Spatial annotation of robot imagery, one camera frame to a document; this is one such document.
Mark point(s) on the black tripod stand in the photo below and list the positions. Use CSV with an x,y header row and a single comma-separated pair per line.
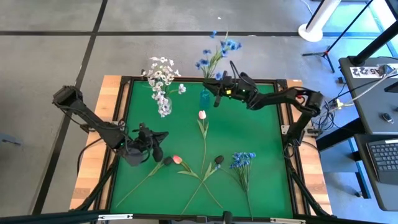
x,y
326,53

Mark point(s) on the black gantry leg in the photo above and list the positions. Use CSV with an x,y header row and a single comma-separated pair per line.
x,y
99,186
307,186

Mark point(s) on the small grey device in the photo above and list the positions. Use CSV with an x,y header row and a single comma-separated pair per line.
x,y
385,69

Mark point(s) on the pink tulip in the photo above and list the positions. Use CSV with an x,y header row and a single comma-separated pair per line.
x,y
202,114

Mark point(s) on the teal glass vase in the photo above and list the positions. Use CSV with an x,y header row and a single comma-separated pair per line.
x,y
204,99

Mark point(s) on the orange-pink tulip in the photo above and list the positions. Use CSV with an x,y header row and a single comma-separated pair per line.
x,y
177,159

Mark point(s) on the green table mat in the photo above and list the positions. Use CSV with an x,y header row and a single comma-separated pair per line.
x,y
248,130

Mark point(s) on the white paper label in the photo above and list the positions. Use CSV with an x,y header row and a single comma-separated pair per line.
x,y
363,71

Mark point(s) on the black tulip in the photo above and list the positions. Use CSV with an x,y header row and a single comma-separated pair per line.
x,y
219,159
168,160

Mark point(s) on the clear glass vase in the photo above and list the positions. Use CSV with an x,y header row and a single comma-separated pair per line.
x,y
170,100

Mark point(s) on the blue flower spray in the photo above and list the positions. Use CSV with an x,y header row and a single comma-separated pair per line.
x,y
202,62
241,157
230,44

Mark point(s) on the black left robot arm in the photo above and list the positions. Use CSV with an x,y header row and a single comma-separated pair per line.
x,y
93,121

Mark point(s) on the black aluminium table frame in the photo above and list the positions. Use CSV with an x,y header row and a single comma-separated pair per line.
x,y
270,81

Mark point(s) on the white flower spray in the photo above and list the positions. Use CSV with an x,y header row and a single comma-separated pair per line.
x,y
159,74

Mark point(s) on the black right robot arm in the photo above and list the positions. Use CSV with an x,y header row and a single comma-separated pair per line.
x,y
280,98

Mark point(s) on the silver metal bracket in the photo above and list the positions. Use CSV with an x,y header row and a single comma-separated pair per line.
x,y
115,216
287,220

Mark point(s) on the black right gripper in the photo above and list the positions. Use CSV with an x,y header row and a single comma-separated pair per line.
x,y
241,90

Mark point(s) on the black desk foot bar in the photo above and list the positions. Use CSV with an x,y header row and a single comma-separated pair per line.
x,y
335,137

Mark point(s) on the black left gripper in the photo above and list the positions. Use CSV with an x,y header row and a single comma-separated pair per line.
x,y
143,143

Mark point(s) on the black diagonal pole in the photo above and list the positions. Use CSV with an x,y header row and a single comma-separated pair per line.
x,y
373,43

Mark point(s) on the white post with round base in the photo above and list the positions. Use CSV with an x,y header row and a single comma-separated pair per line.
x,y
311,32

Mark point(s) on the grey floor object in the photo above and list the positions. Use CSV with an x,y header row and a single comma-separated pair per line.
x,y
11,141

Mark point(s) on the black keyboard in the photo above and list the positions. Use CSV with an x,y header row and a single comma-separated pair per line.
x,y
385,158

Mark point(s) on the dark grey desk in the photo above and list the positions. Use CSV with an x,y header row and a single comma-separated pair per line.
x,y
363,174

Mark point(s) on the dark metal bar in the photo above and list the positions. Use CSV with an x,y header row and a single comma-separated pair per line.
x,y
46,217

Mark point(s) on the black key fob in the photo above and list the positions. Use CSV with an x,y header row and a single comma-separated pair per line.
x,y
387,118

